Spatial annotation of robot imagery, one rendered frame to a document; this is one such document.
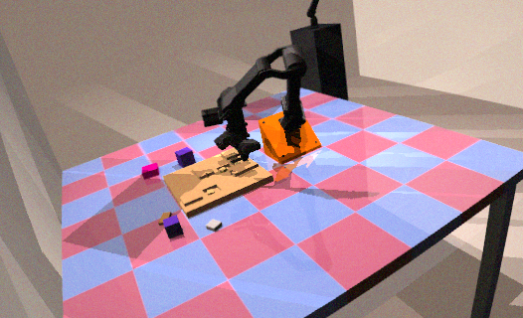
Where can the small pink flat block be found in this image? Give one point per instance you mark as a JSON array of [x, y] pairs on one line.
[[149, 171]]

